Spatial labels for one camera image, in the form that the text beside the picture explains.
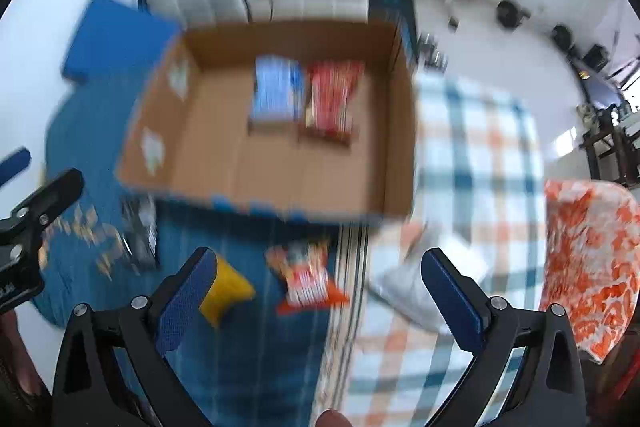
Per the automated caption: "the white soft pouch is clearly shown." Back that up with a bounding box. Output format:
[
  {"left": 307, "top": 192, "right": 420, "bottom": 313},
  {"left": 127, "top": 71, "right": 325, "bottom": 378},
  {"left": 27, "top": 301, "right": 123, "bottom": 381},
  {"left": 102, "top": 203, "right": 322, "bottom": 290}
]
[{"left": 366, "top": 233, "right": 492, "bottom": 337}]

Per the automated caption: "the black snack bag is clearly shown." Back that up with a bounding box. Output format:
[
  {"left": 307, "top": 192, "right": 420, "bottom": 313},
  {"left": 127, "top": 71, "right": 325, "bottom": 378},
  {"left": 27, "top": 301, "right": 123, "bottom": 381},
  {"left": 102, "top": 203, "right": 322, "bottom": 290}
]
[{"left": 120, "top": 194, "right": 157, "bottom": 272}]

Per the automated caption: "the yellow snack bag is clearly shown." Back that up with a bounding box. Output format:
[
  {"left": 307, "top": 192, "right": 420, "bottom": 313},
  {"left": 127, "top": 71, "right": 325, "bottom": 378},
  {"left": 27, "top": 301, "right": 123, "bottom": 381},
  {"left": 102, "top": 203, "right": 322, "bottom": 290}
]
[{"left": 200, "top": 255, "right": 256, "bottom": 329}]

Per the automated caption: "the orange floral cushion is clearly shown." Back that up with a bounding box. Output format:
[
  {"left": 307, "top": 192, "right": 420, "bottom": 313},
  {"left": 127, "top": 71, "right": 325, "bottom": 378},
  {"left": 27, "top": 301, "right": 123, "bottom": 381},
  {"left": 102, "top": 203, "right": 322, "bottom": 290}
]
[{"left": 540, "top": 180, "right": 639, "bottom": 363}]

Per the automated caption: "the cardboard milk box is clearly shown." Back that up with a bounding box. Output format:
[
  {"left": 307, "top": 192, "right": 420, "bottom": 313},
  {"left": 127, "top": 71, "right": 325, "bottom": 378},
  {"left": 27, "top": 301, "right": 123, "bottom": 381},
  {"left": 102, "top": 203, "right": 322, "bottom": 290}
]
[{"left": 116, "top": 20, "right": 416, "bottom": 222}]

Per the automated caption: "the blue white tissue pack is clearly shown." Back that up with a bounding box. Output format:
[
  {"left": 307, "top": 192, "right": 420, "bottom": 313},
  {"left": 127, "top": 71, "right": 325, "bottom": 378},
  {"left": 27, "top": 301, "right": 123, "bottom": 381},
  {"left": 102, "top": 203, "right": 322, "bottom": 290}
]
[{"left": 248, "top": 55, "right": 305, "bottom": 127}]

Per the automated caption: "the blue striped bedsheet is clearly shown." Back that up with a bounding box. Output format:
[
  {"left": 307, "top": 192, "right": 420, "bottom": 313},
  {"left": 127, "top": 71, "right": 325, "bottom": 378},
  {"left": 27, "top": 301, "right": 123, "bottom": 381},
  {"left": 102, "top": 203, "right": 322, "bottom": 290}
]
[{"left": 36, "top": 72, "right": 369, "bottom": 426}]

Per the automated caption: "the dark wooden furniture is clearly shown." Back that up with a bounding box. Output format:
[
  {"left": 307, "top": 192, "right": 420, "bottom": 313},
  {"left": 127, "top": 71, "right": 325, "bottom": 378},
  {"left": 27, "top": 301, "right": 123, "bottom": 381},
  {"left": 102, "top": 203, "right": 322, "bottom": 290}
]
[{"left": 579, "top": 103, "right": 639, "bottom": 188}]

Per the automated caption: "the blue foam mat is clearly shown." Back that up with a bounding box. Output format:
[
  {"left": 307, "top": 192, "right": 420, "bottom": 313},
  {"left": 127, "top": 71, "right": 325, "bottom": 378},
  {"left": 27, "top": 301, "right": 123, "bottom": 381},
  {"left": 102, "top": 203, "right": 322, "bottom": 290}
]
[{"left": 61, "top": 0, "right": 181, "bottom": 83}]

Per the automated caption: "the plaid blanket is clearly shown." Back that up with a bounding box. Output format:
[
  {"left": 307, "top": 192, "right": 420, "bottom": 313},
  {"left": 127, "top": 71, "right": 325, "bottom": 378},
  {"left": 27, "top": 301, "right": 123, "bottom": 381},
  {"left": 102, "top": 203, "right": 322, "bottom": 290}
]
[{"left": 309, "top": 74, "right": 551, "bottom": 427}]

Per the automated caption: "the person's left hand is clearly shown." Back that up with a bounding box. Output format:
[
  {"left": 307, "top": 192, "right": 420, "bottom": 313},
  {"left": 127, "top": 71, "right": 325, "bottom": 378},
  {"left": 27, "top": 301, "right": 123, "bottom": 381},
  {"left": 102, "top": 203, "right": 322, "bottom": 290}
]
[{"left": 1, "top": 310, "right": 42, "bottom": 395}]

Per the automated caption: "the small barbell on floor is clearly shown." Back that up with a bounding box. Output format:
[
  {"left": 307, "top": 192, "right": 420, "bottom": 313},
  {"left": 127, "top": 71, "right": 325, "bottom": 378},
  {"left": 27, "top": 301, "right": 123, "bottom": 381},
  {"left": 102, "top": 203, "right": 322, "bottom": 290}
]
[{"left": 495, "top": 0, "right": 575, "bottom": 54}]

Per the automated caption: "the orange snack bag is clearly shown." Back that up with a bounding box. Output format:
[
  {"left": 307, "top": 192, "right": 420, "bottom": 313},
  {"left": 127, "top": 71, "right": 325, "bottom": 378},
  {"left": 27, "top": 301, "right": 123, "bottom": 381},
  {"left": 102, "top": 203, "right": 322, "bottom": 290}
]
[{"left": 265, "top": 239, "right": 349, "bottom": 315}]

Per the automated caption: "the red snack bag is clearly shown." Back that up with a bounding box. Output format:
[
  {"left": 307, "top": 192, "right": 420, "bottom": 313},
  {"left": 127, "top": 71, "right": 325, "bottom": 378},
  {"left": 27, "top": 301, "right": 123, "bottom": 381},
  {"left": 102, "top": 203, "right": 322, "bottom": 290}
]
[{"left": 303, "top": 61, "right": 364, "bottom": 144}]

